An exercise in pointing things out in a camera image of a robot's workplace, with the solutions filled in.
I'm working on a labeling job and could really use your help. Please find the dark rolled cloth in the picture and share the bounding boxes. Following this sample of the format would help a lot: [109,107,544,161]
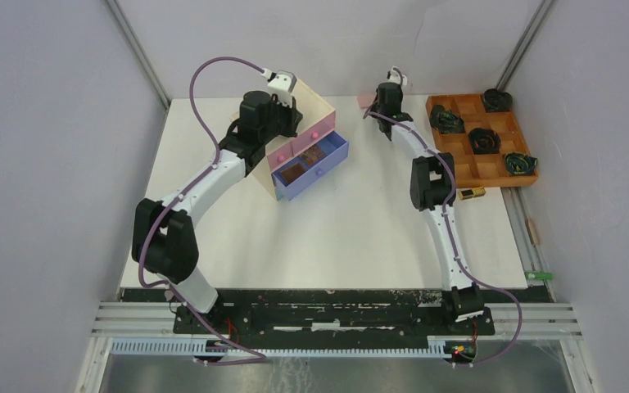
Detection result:
[504,151,538,176]
[481,88,514,113]
[429,105,464,134]
[468,128,501,155]

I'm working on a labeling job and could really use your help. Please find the dark rolled cloth middle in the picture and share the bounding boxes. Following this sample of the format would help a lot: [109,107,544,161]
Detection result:
[468,128,501,155]

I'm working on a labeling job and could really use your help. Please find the green lipstick tube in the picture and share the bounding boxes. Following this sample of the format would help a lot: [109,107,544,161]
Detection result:
[525,272,554,282]

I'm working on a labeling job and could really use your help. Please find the purple wide drawer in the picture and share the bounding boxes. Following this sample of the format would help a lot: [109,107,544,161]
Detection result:
[272,131,349,201]

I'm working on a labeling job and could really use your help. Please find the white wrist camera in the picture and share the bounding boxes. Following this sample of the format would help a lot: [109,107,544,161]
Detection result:
[387,66,408,88]
[261,68,297,107]

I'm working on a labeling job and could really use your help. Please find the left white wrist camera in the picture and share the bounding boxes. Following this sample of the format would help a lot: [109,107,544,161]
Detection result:
[261,68,297,107]

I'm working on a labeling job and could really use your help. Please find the dark rolled cloth left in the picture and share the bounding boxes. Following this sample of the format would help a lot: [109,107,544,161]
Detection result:
[429,105,464,134]

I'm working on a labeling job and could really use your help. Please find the dark rolled cloth back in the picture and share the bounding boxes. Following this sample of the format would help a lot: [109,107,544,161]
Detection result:
[481,88,514,113]

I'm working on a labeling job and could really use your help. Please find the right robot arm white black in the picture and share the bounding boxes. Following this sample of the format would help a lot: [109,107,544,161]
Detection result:
[368,82,485,334]

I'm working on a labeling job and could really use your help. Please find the brown square blush compact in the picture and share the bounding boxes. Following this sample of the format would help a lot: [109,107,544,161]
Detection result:
[279,162,307,185]

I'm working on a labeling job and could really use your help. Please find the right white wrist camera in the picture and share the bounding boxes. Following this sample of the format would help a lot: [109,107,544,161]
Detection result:
[387,66,408,88]

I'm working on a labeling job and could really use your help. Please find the eyeshadow palette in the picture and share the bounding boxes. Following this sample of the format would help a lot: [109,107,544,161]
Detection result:
[299,144,327,167]

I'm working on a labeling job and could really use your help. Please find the pink drawer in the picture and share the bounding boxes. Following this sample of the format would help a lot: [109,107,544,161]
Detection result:
[266,142,293,173]
[291,111,336,156]

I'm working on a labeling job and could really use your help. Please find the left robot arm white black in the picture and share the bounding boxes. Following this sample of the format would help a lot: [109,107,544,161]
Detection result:
[131,91,303,333]

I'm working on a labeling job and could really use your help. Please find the white slotted cable duct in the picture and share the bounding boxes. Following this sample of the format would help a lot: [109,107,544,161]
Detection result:
[109,337,447,359]

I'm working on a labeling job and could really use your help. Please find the dark rolled cloth front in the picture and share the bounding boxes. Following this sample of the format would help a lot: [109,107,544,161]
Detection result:
[504,151,538,176]

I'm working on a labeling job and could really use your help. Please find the orange wooden compartment tray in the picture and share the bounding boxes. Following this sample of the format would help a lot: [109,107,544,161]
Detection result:
[426,93,539,188]

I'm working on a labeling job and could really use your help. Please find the light blue bottom drawer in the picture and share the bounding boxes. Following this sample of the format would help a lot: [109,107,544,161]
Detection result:
[274,187,283,201]

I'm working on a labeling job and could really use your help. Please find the rose gold lipstick tube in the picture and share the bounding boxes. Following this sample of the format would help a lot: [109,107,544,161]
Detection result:
[525,219,540,246]

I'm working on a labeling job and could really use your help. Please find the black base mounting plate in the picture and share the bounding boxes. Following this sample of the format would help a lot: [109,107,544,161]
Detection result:
[202,302,496,337]

